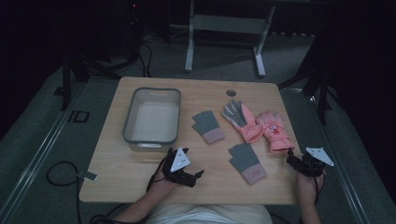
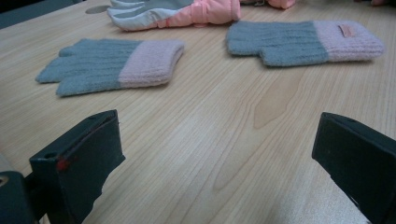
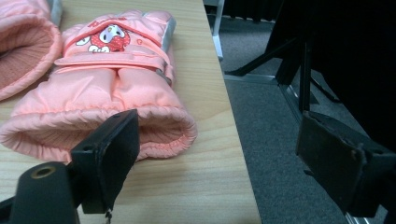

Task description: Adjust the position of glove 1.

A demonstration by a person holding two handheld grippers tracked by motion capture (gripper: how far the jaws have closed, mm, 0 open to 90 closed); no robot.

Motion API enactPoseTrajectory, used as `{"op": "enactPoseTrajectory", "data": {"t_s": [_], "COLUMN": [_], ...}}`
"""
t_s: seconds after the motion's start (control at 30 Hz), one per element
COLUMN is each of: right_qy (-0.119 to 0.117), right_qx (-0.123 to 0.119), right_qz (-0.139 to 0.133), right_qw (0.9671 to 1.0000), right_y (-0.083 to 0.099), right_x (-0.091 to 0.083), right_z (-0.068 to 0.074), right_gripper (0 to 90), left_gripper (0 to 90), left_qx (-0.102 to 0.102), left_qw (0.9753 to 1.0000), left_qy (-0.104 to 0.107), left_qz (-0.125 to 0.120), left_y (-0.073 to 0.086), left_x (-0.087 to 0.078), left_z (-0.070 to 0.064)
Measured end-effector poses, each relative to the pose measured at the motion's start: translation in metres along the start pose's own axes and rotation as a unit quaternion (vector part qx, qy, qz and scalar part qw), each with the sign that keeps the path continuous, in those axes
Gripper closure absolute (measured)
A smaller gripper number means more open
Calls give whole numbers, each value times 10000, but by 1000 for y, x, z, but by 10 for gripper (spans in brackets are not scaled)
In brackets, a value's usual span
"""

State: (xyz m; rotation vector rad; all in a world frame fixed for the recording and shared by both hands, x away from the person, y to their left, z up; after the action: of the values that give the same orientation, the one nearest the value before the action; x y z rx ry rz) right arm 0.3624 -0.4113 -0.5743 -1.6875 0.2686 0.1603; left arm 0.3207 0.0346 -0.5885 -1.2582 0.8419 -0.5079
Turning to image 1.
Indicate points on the black equipment stand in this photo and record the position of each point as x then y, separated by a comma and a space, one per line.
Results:
66, 84

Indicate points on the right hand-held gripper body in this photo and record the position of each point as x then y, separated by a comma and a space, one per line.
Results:
313, 165

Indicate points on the black tripod stand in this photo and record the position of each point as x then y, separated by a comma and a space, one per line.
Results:
320, 93

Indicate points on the metal floor rail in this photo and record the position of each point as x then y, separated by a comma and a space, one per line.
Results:
40, 155
339, 174

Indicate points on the person's left hand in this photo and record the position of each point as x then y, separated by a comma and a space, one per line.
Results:
160, 185

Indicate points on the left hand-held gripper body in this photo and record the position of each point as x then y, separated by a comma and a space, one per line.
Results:
176, 177

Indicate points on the pink ski glove grey palm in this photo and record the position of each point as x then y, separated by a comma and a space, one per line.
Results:
243, 119

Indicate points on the white metal desk frame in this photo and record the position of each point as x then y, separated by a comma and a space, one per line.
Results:
229, 23

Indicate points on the person's right hand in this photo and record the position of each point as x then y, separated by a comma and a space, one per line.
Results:
306, 186

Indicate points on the person's white shirt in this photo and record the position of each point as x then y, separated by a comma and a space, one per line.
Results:
208, 214

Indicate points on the small grey table clamp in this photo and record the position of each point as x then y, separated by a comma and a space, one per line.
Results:
88, 176

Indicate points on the grey plastic bin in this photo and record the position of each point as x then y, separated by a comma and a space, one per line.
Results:
154, 121

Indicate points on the pink ski glove printed back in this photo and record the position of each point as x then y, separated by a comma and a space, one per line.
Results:
275, 130

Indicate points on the grey knit glove pink cuff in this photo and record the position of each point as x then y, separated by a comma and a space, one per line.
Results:
207, 126
247, 161

